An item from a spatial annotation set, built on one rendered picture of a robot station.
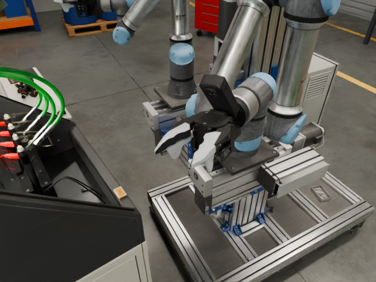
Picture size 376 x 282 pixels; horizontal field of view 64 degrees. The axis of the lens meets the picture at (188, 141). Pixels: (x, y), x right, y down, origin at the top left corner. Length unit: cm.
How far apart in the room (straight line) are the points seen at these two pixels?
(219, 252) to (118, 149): 146
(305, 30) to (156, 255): 164
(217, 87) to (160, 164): 216
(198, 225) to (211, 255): 21
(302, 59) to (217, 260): 125
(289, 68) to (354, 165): 215
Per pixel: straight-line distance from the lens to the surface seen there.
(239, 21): 86
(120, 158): 276
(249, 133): 75
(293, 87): 95
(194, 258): 180
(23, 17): 641
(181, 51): 143
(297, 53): 91
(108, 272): 123
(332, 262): 225
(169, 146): 56
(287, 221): 206
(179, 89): 147
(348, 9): 755
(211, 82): 53
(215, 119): 57
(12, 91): 193
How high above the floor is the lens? 179
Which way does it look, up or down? 38 degrees down
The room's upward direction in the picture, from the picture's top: straight up
